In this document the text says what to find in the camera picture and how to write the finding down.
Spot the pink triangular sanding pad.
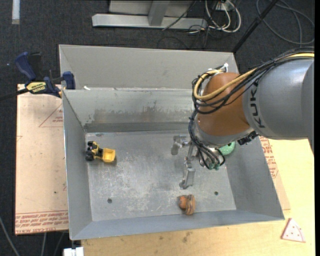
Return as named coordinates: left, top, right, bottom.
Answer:
left=280, top=217, right=307, bottom=243

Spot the brown cardboard board, red print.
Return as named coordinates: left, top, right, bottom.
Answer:
left=14, top=83, right=292, bottom=236

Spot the green foam sponge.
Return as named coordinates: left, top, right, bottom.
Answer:
left=217, top=140, right=237, bottom=157

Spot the yellow toy loader truck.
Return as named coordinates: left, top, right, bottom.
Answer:
left=84, top=140, right=117, bottom=164

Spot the orange and brown toy animal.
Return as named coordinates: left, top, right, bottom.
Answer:
left=177, top=194, right=197, bottom=216

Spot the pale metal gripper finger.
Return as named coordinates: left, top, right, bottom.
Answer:
left=178, top=161, right=197, bottom=190
left=170, top=134, right=189, bottom=156

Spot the grey metal bin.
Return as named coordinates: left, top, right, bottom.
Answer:
left=58, top=44, right=286, bottom=241

